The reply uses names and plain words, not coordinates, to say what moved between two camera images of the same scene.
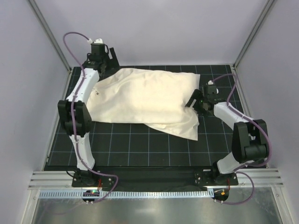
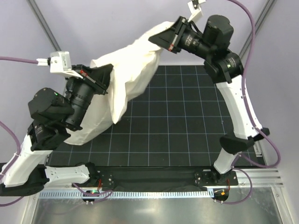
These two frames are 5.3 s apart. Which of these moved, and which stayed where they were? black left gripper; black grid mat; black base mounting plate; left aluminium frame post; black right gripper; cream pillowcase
Moved: black left gripper; black right gripper; cream pillowcase
Stayed: black grid mat; left aluminium frame post; black base mounting plate
